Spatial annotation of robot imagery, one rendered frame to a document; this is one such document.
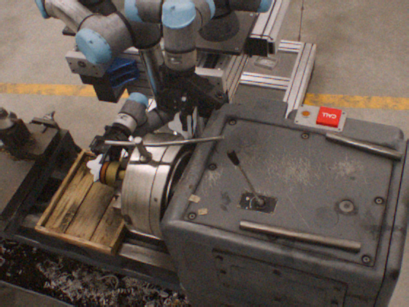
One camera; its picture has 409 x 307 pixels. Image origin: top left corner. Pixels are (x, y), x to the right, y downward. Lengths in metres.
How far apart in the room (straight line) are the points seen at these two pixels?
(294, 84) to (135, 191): 1.75
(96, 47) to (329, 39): 2.33
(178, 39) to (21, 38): 3.16
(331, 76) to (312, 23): 0.55
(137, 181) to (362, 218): 0.60
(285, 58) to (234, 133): 1.81
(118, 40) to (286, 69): 1.70
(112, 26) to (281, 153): 0.63
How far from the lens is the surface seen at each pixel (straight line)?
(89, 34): 1.59
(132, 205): 1.46
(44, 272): 2.19
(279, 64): 3.17
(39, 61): 3.99
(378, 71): 3.46
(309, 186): 1.32
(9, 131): 1.89
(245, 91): 3.02
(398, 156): 1.38
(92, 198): 1.87
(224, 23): 1.84
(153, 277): 1.84
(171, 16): 1.19
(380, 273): 1.22
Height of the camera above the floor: 2.34
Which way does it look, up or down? 51 degrees down
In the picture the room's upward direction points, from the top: 12 degrees counter-clockwise
